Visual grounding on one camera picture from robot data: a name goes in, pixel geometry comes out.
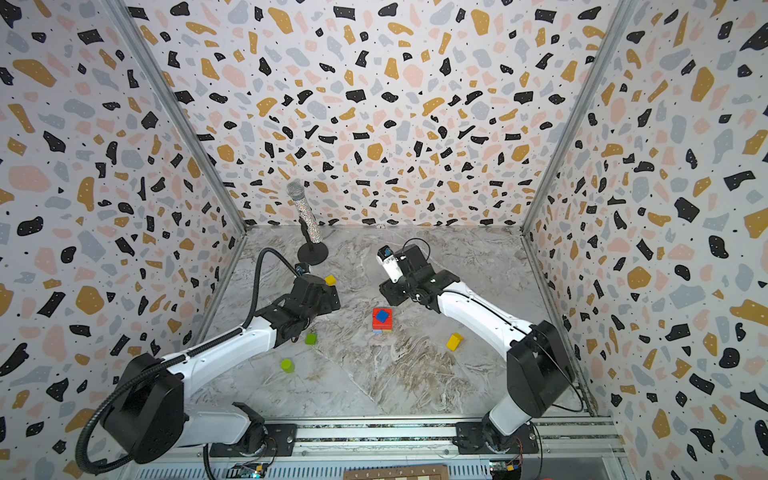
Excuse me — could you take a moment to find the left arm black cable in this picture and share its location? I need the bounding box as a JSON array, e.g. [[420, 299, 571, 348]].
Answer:
[[74, 247, 301, 475]]

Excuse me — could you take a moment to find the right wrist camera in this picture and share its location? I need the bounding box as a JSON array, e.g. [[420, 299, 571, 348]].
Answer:
[[377, 245, 403, 284]]

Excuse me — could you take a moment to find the yellow block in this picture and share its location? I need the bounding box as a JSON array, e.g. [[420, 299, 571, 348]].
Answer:
[[446, 333, 464, 352]]

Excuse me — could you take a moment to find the red block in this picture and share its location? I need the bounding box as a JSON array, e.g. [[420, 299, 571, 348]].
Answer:
[[372, 318, 393, 330], [372, 308, 392, 319]]

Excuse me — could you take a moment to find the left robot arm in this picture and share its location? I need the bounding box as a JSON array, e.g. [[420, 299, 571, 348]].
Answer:
[[75, 273, 340, 475]]

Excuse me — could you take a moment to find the glitter silver microphone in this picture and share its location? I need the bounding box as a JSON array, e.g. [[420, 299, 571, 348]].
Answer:
[[287, 179, 322, 244]]

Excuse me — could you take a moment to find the lime green round block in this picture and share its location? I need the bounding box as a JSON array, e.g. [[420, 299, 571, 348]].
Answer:
[[281, 359, 295, 373]]

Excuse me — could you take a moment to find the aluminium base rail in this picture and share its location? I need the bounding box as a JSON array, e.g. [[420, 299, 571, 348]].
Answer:
[[210, 413, 625, 463]]

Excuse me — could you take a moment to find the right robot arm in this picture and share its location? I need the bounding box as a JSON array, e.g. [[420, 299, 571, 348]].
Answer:
[[377, 245, 575, 454]]

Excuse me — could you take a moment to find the cardboard wooden tray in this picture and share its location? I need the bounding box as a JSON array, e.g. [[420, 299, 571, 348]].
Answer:
[[342, 464, 450, 480]]

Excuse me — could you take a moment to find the black microphone stand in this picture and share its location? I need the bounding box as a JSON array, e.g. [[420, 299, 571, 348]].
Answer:
[[297, 219, 329, 266]]

